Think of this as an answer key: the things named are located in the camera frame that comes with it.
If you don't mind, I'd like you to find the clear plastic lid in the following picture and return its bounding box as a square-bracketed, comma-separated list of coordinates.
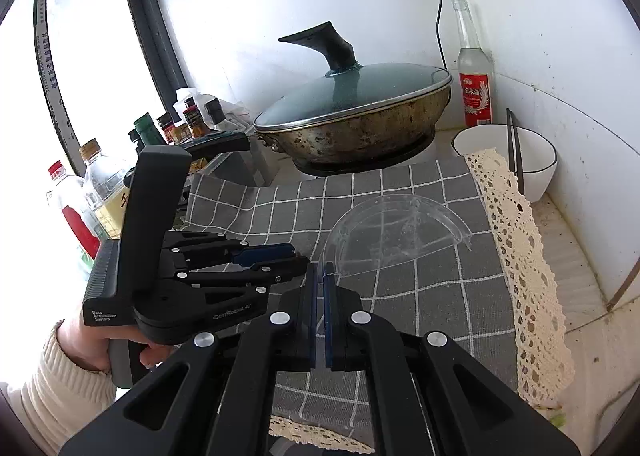
[319, 194, 472, 278]

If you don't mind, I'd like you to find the cream knit sleeve forearm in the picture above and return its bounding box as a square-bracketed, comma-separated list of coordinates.
[1, 321, 116, 455]

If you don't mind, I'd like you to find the person's left hand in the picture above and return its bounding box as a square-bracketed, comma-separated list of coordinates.
[56, 315, 174, 372]

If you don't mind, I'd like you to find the clear plastic condiment tray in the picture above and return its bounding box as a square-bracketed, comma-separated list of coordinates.
[182, 131, 279, 196]

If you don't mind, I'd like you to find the yellow-label oil bottle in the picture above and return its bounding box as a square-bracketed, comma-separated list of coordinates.
[79, 138, 129, 239]

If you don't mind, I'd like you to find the red-cap sauce bottle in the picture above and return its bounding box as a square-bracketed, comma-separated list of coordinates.
[183, 106, 212, 138]

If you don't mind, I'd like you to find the large red-cap oil bottle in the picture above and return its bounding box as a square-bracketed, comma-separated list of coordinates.
[48, 160, 108, 271]

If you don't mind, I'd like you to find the grey checked lace cloth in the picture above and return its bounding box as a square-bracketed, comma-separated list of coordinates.
[182, 147, 576, 454]

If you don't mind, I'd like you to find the black-cap sauce bottle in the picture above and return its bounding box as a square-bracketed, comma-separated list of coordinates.
[204, 97, 228, 131]

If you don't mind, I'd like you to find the green-cap sauce bottle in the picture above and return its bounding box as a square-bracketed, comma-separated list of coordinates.
[134, 112, 166, 147]

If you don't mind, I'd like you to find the glass wok lid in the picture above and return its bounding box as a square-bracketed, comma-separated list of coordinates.
[254, 21, 451, 133]

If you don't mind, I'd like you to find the dark chopsticks pair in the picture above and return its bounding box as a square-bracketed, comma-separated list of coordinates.
[506, 109, 525, 195]

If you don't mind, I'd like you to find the white ceramic bowl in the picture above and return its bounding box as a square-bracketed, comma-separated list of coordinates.
[451, 123, 559, 202]

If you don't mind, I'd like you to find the red-label glass liquor bottle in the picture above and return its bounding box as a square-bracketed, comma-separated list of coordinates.
[452, 0, 494, 127]

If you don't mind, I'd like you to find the wok with black handle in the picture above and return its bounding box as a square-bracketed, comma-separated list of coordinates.
[179, 80, 454, 177]

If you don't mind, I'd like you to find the black power cable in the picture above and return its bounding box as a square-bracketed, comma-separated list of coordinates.
[432, 0, 449, 71]

